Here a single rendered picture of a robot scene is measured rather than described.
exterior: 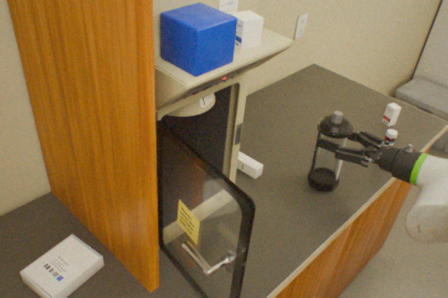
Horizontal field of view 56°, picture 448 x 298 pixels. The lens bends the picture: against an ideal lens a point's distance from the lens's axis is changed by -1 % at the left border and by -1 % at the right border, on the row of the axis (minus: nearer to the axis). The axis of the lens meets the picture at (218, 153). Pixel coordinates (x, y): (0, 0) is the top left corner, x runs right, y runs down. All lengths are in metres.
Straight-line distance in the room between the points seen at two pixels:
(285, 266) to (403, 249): 1.61
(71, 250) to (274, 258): 0.54
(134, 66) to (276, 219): 0.76
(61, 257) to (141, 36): 0.67
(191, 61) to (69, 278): 0.63
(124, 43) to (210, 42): 0.15
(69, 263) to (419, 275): 1.98
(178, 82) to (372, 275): 1.95
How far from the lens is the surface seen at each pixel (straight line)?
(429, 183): 1.22
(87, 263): 1.15
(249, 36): 0.90
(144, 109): 0.75
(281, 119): 1.75
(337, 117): 1.32
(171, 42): 0.80
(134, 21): 0.68
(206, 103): 1.04
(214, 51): 0.78
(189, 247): 0.86
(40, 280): 1.15
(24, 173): 1.37
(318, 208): 1.38
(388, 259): 2.65
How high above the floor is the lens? 1.88
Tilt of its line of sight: 38 degrees down
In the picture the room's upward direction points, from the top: 5 degrees clockwise
